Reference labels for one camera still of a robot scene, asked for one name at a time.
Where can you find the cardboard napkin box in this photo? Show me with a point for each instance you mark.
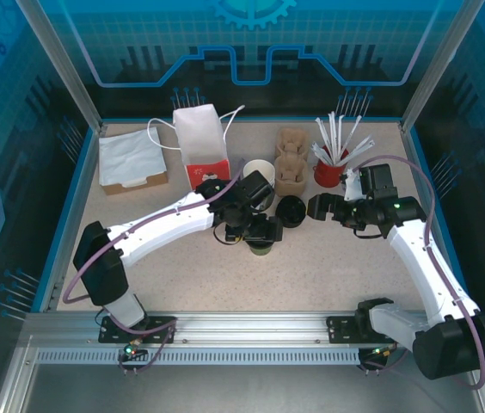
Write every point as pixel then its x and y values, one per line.
pixel 139 187

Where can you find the stack of black cup lids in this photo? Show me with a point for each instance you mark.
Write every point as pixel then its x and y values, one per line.
pixel 292 211

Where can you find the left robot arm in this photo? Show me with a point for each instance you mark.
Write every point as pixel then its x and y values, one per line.
pixel 148 241

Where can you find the stack of green paper cups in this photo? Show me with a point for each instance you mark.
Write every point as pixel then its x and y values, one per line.
pixel 256 167

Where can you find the red and white paper bag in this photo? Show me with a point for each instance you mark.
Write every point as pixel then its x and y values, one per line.
pixel 197 137

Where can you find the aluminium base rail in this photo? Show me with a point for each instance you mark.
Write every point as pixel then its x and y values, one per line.
pixel 251 327

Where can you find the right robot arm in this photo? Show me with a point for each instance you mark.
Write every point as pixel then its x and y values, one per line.
pixel 414 254

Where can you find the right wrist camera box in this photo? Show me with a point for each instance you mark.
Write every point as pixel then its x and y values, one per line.
pixel 351 183

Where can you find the white paper napkins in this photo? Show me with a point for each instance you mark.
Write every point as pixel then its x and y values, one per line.
pixel 130 155

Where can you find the aluminium frame post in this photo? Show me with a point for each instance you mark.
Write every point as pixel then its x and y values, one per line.
pixel 437 64
pixel 67 69

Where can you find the green paper coffee cup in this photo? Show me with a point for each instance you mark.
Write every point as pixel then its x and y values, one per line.
pixel 262 250

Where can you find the red metal straw tin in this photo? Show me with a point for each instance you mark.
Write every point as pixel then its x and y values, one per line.
pixel 330 174

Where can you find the stack of pulp cup carriers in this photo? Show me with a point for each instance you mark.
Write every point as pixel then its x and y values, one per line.
pixel 290 191

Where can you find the small LED connector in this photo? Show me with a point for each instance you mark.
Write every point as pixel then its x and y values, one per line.
pixel 382 352
pixel 130 350

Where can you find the white paper-wrapped straw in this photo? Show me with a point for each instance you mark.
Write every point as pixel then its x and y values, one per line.
pixel 320 152
pixel 360 146
pixel 340 133
pixel 363 151
pixel 323 135
pixel 333 133
pixel 353 135

